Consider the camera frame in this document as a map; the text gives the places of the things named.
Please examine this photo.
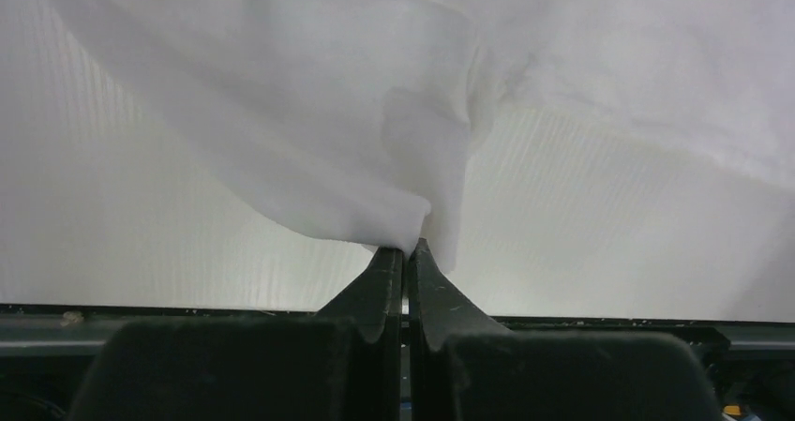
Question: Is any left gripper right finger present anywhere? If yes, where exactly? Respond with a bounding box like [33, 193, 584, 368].
[406, 238, 510, 420]

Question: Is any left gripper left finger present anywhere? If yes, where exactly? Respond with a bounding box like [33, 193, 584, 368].
[317, 248, 404, 420]

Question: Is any white t-shirt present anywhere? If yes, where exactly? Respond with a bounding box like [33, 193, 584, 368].
[49, 0, 794, 267]

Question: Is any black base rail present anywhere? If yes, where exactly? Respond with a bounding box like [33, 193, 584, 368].
[1, 308, 794, 420]

